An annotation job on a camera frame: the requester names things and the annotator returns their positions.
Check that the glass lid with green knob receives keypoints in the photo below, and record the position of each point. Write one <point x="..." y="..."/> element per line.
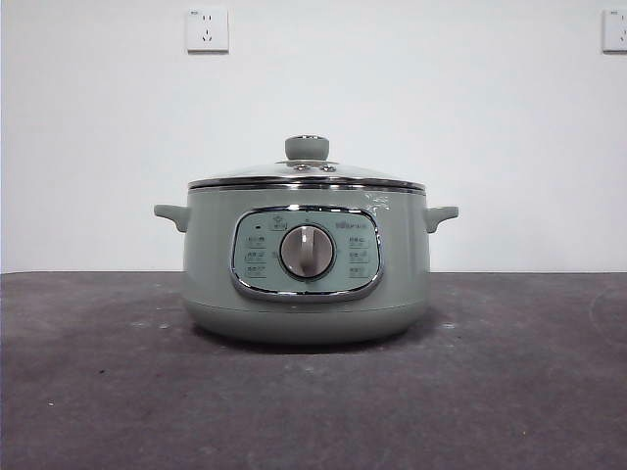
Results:
<point x="303" y="171"/>

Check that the pale green electric pot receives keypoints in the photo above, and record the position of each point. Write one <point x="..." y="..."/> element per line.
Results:
<point x="210" y="303"/>

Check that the white wall socket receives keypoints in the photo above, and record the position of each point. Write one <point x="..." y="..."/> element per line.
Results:
<point x="207" y="31"/>
<point x="616" y="31"/>

